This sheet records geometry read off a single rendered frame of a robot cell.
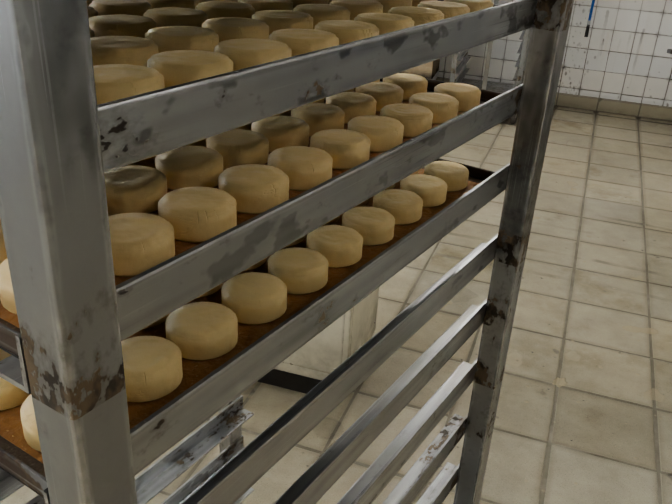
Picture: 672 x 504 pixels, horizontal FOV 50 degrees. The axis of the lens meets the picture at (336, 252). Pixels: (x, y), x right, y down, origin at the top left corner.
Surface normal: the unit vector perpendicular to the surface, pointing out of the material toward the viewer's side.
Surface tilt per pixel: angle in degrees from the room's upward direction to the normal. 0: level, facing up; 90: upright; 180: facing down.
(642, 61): 90
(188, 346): 90
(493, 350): 90
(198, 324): 0
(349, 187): 90
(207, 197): 0
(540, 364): 0
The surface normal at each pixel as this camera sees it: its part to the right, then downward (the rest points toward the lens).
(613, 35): -0.34, 0.41
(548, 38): -0.55, 0.35
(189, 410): 0.83, 0.29
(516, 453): 0.05, -0.89
